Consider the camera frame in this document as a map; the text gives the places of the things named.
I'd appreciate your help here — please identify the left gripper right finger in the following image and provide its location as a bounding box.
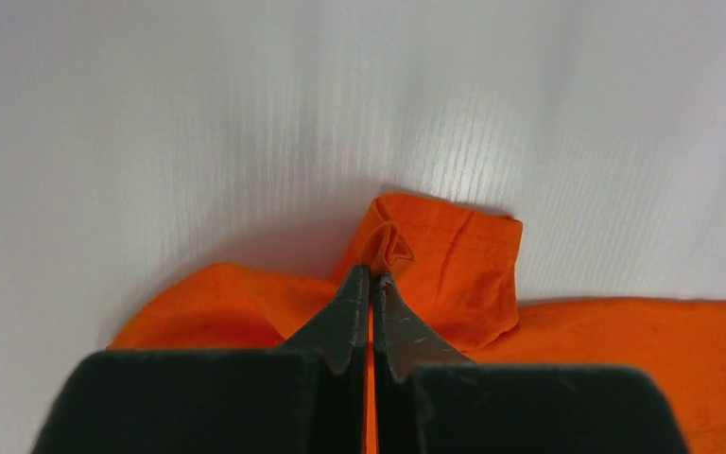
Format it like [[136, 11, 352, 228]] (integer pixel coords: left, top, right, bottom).
[[372, 274, 687, 453]]

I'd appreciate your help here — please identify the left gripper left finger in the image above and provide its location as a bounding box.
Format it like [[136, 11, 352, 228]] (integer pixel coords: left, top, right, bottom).
[[34, 265, 371, 453]]

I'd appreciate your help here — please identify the orange t shirt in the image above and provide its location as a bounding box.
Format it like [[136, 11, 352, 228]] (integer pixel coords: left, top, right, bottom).
[[112, 194, 726, 453]]

